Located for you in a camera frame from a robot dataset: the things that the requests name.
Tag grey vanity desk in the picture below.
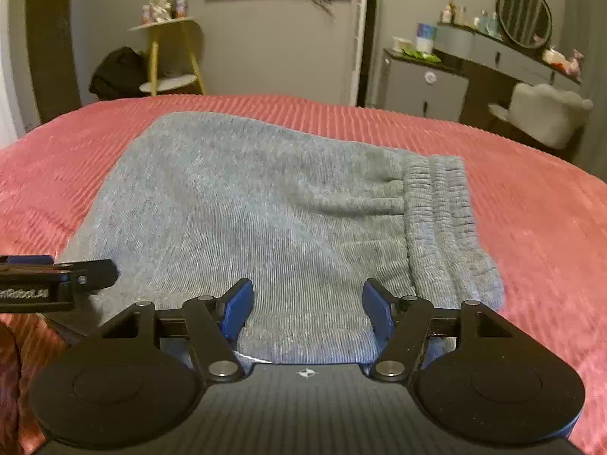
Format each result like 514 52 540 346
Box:
434 21 582 124

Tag tall white black panel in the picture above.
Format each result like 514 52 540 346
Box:
352 0 379 107

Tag reed diffuser bottle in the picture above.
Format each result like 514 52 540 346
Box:
441 0 468 24

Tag grey cabinet with white knob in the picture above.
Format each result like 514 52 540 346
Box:
383 47 470 124

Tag blue tissue box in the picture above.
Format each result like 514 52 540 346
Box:
415 23 438 53

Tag black bag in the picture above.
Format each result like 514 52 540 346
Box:
89 46 149 100

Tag pink ribbed blanket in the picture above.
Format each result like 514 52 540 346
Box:
0 95 607 455

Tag dark door frame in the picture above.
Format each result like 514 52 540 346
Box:
26 0 82 124

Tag yellow side table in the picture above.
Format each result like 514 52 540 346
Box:
127 16 206 96

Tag grey pants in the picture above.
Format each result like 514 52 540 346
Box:
61 111 505 366

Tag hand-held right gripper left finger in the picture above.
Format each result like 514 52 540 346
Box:
101 277 255 384

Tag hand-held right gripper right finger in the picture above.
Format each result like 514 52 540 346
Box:
362 277 516 383

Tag round black mirror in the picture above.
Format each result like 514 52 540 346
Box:
495 0 553 49

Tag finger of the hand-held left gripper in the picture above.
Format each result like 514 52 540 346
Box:
0 255 54 267
53 259 119 293

